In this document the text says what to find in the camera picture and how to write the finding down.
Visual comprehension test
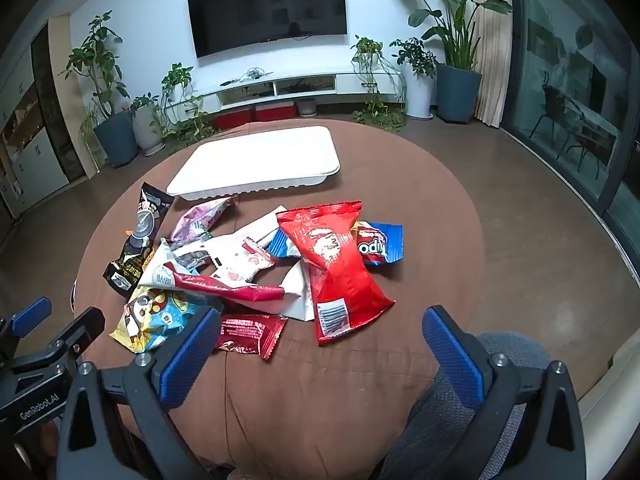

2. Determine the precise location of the tall branching green plant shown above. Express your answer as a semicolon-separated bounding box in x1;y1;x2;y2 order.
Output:
62;10;131;118

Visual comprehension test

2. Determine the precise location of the red storage box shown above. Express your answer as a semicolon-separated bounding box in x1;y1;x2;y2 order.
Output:
255;101;296;122
215;109;253;131

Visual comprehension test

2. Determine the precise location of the blue snack packet red logo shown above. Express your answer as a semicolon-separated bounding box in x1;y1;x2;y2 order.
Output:
352;221;404;266

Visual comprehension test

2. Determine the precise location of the trailing pothos plant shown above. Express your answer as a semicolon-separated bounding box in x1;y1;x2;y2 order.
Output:
350;35;406;131
160;62;221;153

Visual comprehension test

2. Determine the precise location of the black outdoor chair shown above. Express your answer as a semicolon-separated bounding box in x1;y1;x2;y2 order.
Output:
530;85;586;161

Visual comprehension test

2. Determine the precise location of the black snack packet gold print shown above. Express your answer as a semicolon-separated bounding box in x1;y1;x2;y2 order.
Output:
102;182;176;301

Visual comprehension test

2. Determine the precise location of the glass sliding door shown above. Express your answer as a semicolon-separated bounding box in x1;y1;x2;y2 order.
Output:
502;0;640;241

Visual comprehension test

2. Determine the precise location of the large red chip bag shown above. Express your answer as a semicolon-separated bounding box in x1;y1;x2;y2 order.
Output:
276;200;396;345

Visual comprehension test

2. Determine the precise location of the white furniture edge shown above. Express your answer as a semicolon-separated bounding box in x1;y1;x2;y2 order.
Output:
580;345;640;431

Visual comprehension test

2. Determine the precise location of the white floating media cabinet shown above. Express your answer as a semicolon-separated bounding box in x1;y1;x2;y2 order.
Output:
167;69;403;116

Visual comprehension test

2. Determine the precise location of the white plastic tray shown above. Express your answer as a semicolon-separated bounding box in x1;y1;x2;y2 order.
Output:
166;125;342;198

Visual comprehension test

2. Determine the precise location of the bushy umbrella plant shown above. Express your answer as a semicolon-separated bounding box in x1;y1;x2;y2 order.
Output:
390;37;438;78

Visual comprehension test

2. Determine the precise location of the yellow blue cartoon snack packet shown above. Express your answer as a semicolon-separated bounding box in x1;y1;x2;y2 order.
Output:
109;287;223;355

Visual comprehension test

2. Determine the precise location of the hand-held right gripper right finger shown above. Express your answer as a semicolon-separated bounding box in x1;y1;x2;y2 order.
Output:
422;305;586;480

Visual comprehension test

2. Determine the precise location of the white snack packet red print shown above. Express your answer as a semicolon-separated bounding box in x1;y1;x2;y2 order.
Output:
197;205;288;288

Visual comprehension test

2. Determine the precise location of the pink snack packet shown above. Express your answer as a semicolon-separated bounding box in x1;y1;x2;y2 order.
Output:
170;196;240;246

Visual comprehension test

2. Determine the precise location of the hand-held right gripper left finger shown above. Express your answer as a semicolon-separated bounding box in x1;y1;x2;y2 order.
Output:
57;305;223;480

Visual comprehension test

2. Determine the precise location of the white red striped snack packet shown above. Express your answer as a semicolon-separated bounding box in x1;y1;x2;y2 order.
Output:
137;237;316;322

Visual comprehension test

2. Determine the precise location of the white smooth plant pot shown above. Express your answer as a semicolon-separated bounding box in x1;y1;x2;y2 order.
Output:
404;67;435;120

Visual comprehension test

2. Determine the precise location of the dark blue plant pot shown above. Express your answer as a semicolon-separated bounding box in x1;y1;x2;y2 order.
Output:
435;62;483;123
93;110;138;168

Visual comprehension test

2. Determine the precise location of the small dark red snack packet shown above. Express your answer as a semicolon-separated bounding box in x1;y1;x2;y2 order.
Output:
212;314;289;362

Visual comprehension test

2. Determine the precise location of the large broad-leaf plant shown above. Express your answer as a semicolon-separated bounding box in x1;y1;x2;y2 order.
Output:
379;0;513;71

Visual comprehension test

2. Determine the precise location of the wooden wall cabinet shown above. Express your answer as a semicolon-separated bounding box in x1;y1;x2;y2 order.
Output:
0;15;86;221

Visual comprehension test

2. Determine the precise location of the grey fabric seat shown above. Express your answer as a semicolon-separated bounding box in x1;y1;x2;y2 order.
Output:
380;332;551;480

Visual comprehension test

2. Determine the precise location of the wall-mounted black television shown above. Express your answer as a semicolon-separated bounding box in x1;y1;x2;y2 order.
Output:
186;0;348;59

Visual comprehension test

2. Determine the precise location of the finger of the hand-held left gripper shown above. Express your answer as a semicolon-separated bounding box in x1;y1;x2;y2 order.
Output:
0;296;53;361
30;306;107;376

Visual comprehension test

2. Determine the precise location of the beige curtain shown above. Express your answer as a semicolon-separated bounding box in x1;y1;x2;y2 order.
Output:
470;0;511;128

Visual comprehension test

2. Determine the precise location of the white ribbed plant pot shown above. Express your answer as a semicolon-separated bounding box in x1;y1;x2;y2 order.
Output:
132;105;166;156

